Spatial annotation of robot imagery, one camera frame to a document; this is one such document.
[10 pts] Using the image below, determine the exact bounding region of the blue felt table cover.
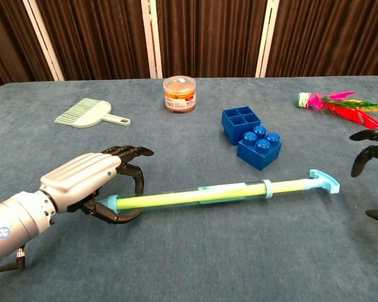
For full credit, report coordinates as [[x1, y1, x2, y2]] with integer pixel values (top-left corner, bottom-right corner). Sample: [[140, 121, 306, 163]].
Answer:
[[0, 75, 378, 302]]

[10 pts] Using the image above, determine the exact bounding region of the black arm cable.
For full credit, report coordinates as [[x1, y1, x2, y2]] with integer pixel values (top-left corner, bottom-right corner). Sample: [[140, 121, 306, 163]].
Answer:
[[0, 247, 26, 275]]

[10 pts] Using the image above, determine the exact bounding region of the hollow blue building block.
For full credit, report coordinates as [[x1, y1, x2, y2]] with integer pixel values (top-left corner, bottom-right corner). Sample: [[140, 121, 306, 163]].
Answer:
[[220, 105, 262, 145]]

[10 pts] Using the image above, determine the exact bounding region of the studded blue building block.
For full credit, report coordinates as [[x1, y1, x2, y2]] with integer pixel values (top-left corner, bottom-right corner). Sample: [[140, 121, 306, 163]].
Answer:
[[236, 125, 283, 172]]

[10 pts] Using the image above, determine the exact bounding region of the brown curtain partition panel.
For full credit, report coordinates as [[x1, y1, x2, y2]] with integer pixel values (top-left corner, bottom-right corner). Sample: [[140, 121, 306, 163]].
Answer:
[[141, 0, 277, 79], [21, 0, 163, 81], [256, 0, 378, 78], [0, 0, 65, 92]]

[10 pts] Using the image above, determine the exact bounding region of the pink feather shuttlecock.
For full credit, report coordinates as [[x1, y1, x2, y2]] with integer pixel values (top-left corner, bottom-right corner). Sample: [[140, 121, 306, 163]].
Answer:
[[294, 91, 378, 130]]

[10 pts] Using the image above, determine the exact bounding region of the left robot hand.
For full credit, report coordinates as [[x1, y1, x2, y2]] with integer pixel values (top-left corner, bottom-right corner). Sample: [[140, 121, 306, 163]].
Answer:
[[39, 145, 155, 225]]

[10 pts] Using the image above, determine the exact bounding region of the pale green mini dustpan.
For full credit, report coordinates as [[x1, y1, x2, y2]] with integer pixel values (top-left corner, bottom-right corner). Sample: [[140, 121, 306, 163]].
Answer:
[[53, 98, 131, 130]]

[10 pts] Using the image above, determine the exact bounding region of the clear jar with orange contents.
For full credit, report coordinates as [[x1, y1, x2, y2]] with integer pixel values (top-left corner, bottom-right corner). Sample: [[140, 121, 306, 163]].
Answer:
[[162, 75, 197, 113]]

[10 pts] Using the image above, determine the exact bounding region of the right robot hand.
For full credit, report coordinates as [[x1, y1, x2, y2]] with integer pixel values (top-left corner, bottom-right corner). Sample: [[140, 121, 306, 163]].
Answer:
[[349, 128, 378, 226]]

